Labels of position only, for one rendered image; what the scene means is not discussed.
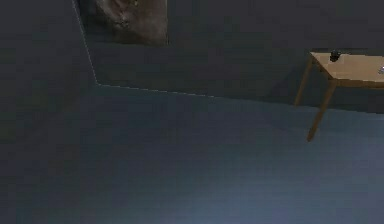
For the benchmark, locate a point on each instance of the small black round object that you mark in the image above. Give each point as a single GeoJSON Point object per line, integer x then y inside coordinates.
{"type": "Point", "coordinates": [334, 55]}

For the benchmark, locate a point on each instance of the light wooden table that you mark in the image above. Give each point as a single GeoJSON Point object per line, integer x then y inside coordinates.
{"type": "Point", "coordinates": [350, 71]}

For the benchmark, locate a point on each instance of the small pale grey object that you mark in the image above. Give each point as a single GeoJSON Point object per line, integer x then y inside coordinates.
{"type": "Point", "coordinates": [381, 69]}

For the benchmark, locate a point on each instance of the brown framed wall picture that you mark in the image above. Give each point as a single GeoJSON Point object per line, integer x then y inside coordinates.
{"type": "Point", "coordinates": [133, 20]}

